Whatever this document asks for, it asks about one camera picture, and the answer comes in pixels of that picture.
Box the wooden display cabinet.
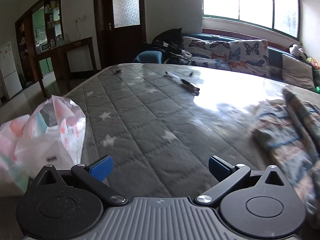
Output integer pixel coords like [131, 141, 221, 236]
[15, 0, 65, 85]

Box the white fridge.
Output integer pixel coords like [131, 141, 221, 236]
[0, 42, 23, 100]

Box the white pink plastic bag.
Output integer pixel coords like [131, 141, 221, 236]
[0, 114, 32, 198]
[14, 94, 87, 178]

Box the group of small plush toys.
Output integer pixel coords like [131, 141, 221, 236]
[305, 55, 320, 72]

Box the flat butterfly print cushion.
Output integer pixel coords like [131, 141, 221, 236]
[187, 55, 232, 71]

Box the dark clothes pile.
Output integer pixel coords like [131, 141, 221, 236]
[144, 41, 193, 65]

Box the large butterfly print cushion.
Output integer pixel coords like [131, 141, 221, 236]
[228, 39, 272, 77]

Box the brown door with frosted glass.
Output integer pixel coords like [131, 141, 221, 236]
[93, 0, 147, 68]

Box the striped blue beige garment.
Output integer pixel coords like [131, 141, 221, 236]
[250, 89, 320, 223]

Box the grey pillow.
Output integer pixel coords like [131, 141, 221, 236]
[281, 54, 316, 90]

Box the dark wooden desk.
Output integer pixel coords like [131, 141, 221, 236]
[32, 37, 97, 98]

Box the black marker pen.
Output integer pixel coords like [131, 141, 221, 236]
[180, 78, 200, 96]

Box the group of small bottles boxes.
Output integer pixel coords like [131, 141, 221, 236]
[44, 0, 63, 48]

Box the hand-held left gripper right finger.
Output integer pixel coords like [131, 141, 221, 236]
[195, 155, 292, 208]

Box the green framed window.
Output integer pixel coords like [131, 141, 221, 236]
[201, 0, 300, 39]

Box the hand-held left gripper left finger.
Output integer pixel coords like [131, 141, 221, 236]
[29, 154, 128, 206]

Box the wide butterfly print cushion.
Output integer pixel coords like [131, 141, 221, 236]
[182, 36, 232, 58]

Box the black bag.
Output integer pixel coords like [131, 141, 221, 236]
[154, 27, 183, 48]

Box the blue sofa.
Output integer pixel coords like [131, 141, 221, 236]
[133, 27, 320, 90]

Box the black white plush toy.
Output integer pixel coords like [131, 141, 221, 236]
[289, 44, 307, 58]

